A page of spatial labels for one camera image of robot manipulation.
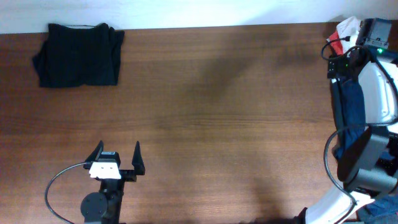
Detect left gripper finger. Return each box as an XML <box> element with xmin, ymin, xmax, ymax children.
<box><xmin>85</xmin><ymin>141</ymin><xmax>104</xmax><ymax>163</ymax></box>
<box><xmin>131</xmin><ymin>141</ymin><xmax>146</xmax><ymax>175</ymax></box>

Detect navy blue shorts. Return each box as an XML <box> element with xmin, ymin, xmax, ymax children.
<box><xmin>332</xmin><ymin>80</ymin><xmax>397</xmax><ymax>223</ymax></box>

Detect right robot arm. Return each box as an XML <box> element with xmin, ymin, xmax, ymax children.
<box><xmin>294</xmin><ymin>17</ymin><xmax>397</xmax><ymax>223</ymax></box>

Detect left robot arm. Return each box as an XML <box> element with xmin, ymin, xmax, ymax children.
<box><xmin>80</xmin><ymin>141</ymin><xmax>146</xmax><ymax>224</ymax></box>

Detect dark grey garment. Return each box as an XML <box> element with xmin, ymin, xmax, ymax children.
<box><xmin>330</xmin><ymin>78</ymin><xmax>344</xmax><ymax>129</ymax></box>

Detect white and red shirt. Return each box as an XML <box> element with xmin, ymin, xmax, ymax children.
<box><xmin>321</xmin><ymin>16</ymin><xmax>361</xmax><ymax>62</ymax></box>

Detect folded black garment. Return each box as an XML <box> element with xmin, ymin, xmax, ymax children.
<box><xmin>32</xmin><ymin>23</ymin><xmax>125</xmax><ymax>88</ymax></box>

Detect left black cable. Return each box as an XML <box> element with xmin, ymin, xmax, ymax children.
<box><xmin>44</xmin><ymin>161</ymin><xmax>91</xmax><ymax>224</ymax></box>

